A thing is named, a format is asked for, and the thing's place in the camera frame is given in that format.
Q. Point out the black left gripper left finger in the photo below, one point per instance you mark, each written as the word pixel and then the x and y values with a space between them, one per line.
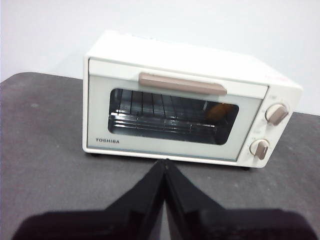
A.
pixel 120 220

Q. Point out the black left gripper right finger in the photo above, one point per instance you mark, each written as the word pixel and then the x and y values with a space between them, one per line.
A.
pixel 212 222

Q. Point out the beige oven control knob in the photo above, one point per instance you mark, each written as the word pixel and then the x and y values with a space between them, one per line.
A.
pixel 276 113
pixel 260 149

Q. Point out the white Toshiba toaster oven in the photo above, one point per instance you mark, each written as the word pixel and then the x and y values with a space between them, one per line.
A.
pixel 190 65

